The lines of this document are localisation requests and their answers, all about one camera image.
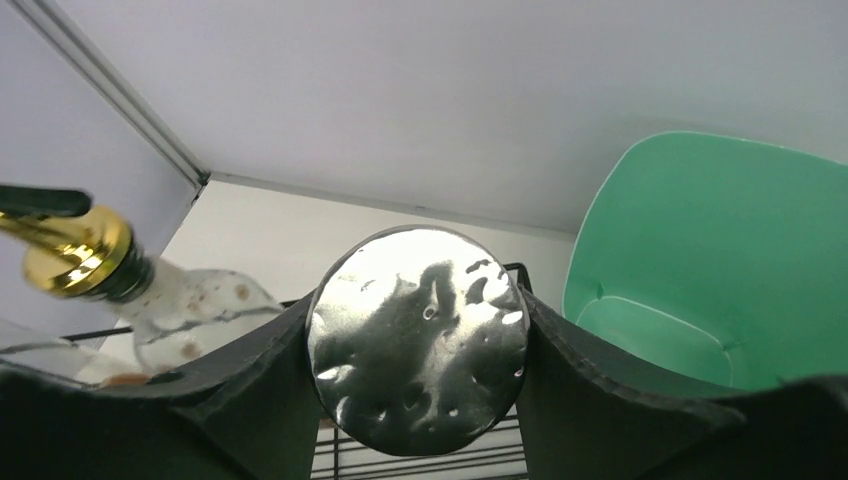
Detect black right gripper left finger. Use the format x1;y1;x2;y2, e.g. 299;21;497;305
1;299;320;479

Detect teal plastic bin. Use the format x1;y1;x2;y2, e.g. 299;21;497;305
562;131;847;391

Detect silver lid blue shaker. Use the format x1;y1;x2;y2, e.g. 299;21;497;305
305;224;530;457

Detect glass bottle brown contents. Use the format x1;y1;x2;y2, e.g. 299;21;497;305
1;184;284;388

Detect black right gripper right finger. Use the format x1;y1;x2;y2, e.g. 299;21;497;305
517;294;847;479

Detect black wire rack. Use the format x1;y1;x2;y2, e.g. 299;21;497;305
59;262;535;480

